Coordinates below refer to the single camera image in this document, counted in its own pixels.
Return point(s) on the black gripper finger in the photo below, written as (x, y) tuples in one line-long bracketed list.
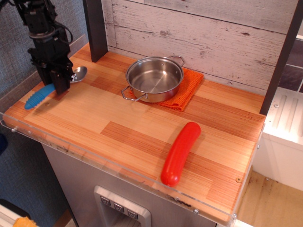
[(45, 75), (61, 84)]

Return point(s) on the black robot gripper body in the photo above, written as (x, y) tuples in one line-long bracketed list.
[(51, 50)]

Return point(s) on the spoon with blue handle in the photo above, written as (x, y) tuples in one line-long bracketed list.
[(78, 75)]

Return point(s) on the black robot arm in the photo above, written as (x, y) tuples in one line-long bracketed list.
[(37, 15)]

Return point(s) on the stainless steel pot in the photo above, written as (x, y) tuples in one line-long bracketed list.
[(154, 79)]

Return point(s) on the grey toy fridge cabinet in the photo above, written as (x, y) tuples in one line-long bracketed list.
[(78, 178)]

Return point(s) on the orange cloth mat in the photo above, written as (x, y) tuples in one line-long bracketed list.
[(188, 87)]

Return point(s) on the silver dispenser panel with buttons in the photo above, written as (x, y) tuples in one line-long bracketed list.
[(117, 211)]

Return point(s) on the red plastic sausage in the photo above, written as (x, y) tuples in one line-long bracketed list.
[(178, 153)]

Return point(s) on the yellow object at bottom left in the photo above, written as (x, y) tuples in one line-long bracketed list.
[(24, 222)]

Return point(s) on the white toy sink unit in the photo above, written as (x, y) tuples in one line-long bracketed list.
[(280, 153)]

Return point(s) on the dark left support post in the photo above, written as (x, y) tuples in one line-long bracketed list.
[(95, 28)]

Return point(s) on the dark support post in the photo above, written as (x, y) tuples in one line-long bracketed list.
[(283, 57), (95, 28)]

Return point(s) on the dark right support post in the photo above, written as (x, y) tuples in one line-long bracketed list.
[(283, 57)]

